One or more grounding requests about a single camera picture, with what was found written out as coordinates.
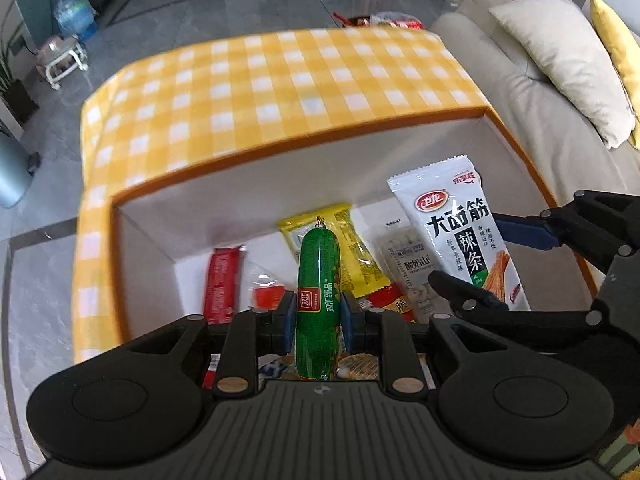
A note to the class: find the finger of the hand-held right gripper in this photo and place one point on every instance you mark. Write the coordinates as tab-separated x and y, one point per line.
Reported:
525	232
475	300

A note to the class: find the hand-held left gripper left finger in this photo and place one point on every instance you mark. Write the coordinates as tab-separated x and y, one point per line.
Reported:
288	323

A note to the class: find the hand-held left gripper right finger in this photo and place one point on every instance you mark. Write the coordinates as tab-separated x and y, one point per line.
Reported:
350	328

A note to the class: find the green sausage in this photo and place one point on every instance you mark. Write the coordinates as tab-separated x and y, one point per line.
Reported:
317	280

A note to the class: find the white spicy strip packet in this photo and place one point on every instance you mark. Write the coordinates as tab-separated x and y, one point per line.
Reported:
450	220

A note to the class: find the white box with orange rim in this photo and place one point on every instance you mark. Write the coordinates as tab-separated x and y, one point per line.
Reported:
250	200

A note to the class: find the small red clear packet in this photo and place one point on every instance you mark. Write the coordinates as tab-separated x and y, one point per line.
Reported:
267	297

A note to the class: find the orange red snack packet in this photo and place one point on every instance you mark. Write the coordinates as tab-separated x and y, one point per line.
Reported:
390	302

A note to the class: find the yellow snack packet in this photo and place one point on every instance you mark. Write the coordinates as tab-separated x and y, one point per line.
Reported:
360	260

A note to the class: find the long red snack packet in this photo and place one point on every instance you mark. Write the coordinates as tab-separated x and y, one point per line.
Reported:
222	285

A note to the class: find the clear packet white label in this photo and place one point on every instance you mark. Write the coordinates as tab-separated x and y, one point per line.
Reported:
405	265

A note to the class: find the beige sofa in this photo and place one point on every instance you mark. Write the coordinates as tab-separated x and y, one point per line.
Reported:
530	125

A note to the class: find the printed cloth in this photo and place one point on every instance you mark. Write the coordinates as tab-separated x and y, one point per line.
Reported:
620	452

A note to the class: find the beige cushion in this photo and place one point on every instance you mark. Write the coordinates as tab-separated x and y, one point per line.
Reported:
560	55

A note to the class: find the yellow cushion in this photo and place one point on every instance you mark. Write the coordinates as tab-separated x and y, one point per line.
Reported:
620	45

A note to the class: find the yellow checkered storage box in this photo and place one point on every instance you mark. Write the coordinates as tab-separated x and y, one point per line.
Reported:
280	95

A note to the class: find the grey trash bin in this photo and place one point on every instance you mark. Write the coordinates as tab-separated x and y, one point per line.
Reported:
12	175

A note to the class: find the potted plant dark pot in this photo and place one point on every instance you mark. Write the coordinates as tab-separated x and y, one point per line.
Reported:
17	105

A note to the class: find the white stool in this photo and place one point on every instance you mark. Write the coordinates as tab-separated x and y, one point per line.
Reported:
60	57

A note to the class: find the blue water bottle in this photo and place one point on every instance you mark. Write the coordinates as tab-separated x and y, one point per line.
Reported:
75	12

